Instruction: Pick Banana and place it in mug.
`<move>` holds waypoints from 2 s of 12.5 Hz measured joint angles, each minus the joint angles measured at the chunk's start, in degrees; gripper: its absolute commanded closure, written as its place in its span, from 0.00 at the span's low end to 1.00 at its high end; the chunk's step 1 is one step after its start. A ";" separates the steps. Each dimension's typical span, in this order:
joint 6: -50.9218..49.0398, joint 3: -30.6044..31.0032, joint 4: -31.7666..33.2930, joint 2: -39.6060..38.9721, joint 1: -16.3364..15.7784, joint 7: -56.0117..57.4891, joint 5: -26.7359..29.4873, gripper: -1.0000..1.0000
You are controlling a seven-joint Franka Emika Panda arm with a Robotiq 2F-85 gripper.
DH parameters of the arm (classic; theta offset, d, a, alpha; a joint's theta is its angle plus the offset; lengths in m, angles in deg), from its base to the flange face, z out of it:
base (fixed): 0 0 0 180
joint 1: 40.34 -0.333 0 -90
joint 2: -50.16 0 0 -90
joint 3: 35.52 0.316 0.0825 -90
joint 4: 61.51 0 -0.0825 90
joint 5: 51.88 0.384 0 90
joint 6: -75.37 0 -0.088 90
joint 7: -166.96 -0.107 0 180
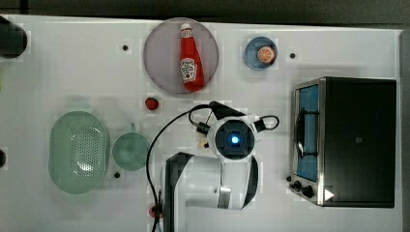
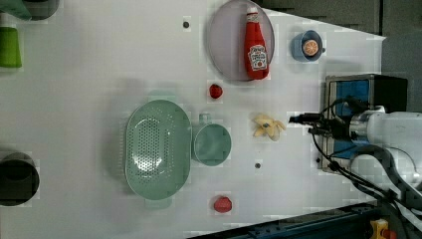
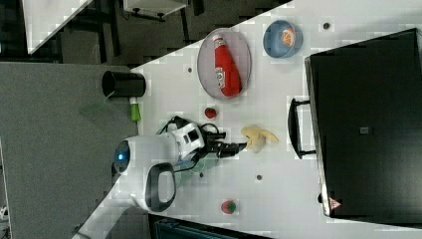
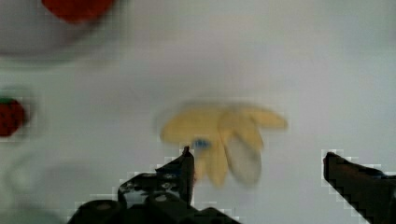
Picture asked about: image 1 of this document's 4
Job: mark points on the peeled yellow banana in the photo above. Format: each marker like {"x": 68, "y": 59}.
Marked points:
{"x": 203, "y": 144}

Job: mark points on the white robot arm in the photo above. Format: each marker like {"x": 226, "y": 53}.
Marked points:
{"x": 228, "y": 180}

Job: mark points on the green mug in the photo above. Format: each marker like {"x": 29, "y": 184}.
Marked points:
{"x": 130, "y": 150}

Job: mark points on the red ketchup bottle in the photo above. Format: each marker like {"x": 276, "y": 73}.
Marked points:
{"x": 190, "y": 61}

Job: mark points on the red strawberry near plate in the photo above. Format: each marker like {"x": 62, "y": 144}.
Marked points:
{"x": 152, "y": 103}

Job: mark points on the blue cup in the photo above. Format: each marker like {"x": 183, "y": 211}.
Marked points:
{"x": 251, "y": 53}

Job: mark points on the orange slice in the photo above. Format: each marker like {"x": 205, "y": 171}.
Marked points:
{"x": 266, "y": 55}

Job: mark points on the green perforated colander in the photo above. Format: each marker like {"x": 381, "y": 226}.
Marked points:
{"x": 78, "y": 151}

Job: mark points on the black toaster oven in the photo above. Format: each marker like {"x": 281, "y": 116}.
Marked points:
{"x": 344, "y": 142}

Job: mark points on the black cylinder at table corner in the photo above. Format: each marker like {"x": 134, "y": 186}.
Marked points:
{"x": 13, "y": 39}

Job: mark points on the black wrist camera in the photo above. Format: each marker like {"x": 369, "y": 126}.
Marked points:
{"x": 222, "y": 111}

